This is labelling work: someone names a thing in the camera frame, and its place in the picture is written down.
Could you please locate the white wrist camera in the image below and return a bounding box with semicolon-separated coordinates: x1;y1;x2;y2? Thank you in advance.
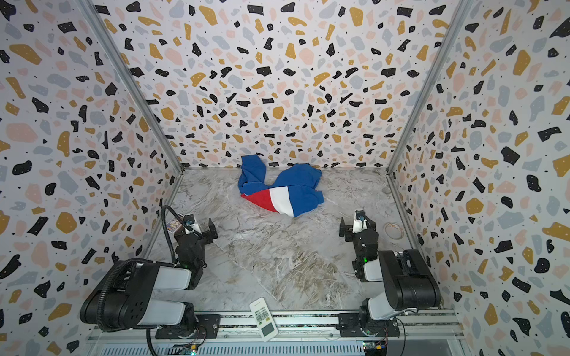
352;210;368;234
183;214;202;236

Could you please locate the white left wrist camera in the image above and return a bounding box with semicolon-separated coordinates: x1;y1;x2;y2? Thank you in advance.
183;214;202;236

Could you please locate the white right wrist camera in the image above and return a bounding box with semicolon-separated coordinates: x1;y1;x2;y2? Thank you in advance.
352;210;368;234

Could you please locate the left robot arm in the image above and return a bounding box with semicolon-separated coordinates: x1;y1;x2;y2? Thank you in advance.
80;215;218;339

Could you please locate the blue red white jacket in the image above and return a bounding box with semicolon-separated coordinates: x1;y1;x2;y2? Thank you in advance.
238;155;324;217

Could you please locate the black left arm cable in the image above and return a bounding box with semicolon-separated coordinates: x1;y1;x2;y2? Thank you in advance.
160;205;188;263

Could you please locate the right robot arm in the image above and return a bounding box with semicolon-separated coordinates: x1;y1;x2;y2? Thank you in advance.
336;211;441;339

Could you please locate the small playing card box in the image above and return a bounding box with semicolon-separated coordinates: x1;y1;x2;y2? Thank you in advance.
166;220;182;234

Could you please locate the clear tape roll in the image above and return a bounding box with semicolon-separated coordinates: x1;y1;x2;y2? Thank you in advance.
383;222;405;240

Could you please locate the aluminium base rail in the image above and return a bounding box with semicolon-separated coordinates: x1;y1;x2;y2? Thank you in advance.
84;309;470;355

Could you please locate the white remote control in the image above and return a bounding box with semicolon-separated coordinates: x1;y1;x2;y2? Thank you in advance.
249;298;279;342

